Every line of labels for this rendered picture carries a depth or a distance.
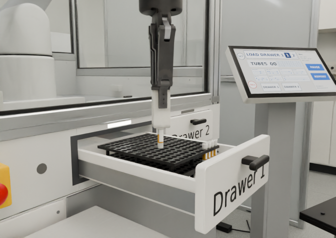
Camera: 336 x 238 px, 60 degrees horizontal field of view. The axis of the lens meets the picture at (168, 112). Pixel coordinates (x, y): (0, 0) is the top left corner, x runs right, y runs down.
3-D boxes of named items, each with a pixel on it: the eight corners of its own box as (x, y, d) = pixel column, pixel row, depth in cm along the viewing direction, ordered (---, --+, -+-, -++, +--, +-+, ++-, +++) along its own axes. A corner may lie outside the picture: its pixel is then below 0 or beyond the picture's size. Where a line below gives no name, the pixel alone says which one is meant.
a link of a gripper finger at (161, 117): (169, 88, 52) (170, 88, 51) (169, 127, 53) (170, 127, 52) (152, 88, 51) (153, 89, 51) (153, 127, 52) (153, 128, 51)
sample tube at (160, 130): (163, 146, 54) (163, 122, 54) (164, 148, 53) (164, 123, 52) (156, 146, 54) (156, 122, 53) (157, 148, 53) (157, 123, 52)
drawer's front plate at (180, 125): (212, 138, 112) (213, 110, 110) (165, 155, 89) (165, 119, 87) (208, 137, 113) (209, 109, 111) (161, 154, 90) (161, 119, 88)
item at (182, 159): (219, 147, 68) (219, 144, 68) (174, 166, 54) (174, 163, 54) (212, 146, 69) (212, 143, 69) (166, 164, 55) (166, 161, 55)
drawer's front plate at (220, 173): (268, 181, 67) (270, 134, 66) (203, 236, 45) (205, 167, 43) (260, 179, 69) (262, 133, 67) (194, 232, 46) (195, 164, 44)
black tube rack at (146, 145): (218, 171, 69) (219, 144, 68) (174, 196, 55) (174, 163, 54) (148, 155, 82) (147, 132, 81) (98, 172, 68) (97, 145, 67)
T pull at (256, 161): (269, 161, 56) (270, 154, 56) (255, 172, 50) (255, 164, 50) (251, 158, 58) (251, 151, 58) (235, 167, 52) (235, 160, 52)
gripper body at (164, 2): (188, -17, 46) (187, 43, 48) (176, -3, 55) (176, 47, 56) (141, -20, 45) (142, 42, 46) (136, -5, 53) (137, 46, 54)
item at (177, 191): (258, 175, 67) (259, 149, 66) (199, 219, 47) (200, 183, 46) (133, 147, 91) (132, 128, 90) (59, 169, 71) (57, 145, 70)
